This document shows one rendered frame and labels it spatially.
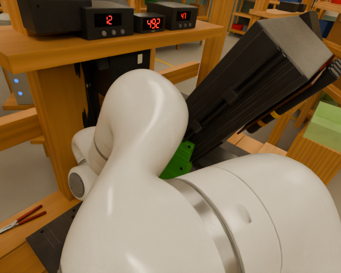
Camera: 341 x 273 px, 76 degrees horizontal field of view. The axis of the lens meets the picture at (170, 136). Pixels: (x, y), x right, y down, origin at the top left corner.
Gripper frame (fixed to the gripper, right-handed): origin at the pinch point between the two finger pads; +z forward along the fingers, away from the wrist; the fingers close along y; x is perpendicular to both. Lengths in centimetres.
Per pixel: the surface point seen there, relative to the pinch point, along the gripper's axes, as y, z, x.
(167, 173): -7.6, 2.9, 0.6
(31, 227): -10, -27, 48
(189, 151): -2.6, 2.2, -11.8
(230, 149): -12, 68, 0
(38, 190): 5, 29, 170
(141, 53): 33.0, -2.4, -9.9
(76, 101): 26.0, -15.4, 12.4
